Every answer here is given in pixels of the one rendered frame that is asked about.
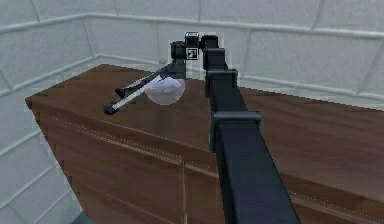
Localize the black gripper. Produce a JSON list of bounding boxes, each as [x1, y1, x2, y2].
[[103, 40, 188, 116]]

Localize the brown wooden cupboard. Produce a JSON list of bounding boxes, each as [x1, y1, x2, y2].
[[25, 63, 384, 224]]

